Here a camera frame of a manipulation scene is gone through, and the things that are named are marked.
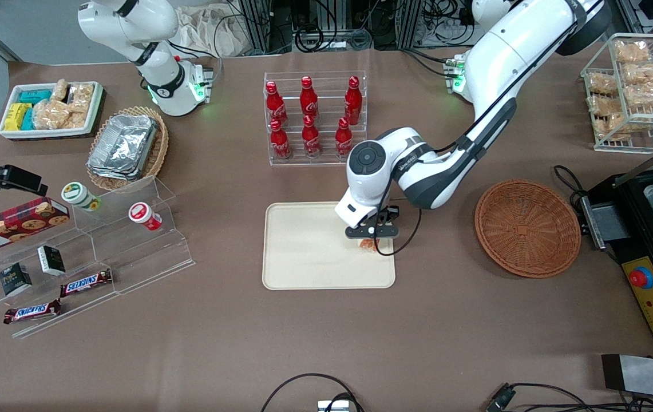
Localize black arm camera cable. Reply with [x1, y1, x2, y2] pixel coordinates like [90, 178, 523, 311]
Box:
[375, 197, 422, 256]

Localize clear acrylic bottle rack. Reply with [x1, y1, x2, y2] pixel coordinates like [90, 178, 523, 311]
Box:
[263, 70, 368, 168]

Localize grey flat strip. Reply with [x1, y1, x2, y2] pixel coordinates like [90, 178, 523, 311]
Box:
[601, 354, 653, 401]

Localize stacked foil containers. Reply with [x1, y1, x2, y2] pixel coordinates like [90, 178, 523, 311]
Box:
[87, 113, 159, 181]

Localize small black carton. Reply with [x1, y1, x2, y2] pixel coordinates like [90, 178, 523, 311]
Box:
[0, 262, 33, 297]
[37, 245, 67, 276]

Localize beige plastic tray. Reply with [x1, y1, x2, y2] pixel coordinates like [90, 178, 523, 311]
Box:
[262, 200, 397, 291]

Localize black cable connector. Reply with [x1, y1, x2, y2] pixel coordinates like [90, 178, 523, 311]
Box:
[485, 385, 517, 412]

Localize bagged fried snack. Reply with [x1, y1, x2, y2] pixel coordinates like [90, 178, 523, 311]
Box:
[587, 72, 619, 95]
[624, 85, 653, 110]
[614, 40, 651, 64]
[594, 113, 630, 141]
[623, 62, 653, 86]
[587, 94, 619, 117]

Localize red tartan cookie box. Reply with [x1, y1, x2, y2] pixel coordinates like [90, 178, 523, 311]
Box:
[0, 197, 70, 256]

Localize white rectangular snack bin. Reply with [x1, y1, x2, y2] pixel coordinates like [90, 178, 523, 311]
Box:
[0, 81, 105, 141]

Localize round brown wicker basket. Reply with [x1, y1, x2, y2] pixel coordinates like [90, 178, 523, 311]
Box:
[474, 179, 583, 279]

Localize red emergency stop button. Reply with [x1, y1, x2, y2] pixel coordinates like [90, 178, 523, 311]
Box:
[628, 265, 653, 291]

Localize yellow snack packet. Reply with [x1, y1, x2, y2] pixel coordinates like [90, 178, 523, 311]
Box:
[4, 103, 32, 131]

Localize oval light wicker basket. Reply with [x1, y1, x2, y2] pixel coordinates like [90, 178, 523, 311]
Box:
[86, 106, 169, 192]

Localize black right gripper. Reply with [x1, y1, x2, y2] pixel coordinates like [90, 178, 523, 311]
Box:
[0, 141, 48, 196]

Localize red lid yogurt cup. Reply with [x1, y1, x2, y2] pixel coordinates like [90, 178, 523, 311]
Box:
[128, 202, 163, 232]

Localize Snickers chocolate bar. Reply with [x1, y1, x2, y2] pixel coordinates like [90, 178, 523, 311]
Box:
[60, 268, 113, 298]
[3, 299, 62, 325]

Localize red cola bottle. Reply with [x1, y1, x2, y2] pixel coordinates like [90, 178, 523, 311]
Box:
[302, 114, 322, 159]
[335, 117, 355, 159]
[300, 76, 319, 121]
[269, 118, 292, 160]
[265, 81, 289, 128]
[344, 76, 363, 125]

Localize black machine power cable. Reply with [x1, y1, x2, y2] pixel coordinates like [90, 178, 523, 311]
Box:
[552, 165, 587, 209]

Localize white wire rack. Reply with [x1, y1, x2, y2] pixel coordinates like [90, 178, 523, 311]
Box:
[580, 33, 653, 154]

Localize black looped cable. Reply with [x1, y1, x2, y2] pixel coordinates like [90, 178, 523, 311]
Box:
[260, 373, 364, 412]

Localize clear acrylic stepped display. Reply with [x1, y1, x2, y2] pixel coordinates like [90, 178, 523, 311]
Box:
[0, 175, 196, 339]

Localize black tray sealing machine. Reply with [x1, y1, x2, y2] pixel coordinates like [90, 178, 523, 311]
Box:
[578, 143, 653, 361]

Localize green lid yogurt cup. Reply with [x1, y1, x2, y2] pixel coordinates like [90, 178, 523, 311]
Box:
[61, 181, 102, 212]

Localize crumpled white cloth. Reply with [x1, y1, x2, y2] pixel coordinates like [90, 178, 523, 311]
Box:
[175, 6, 258, 58]

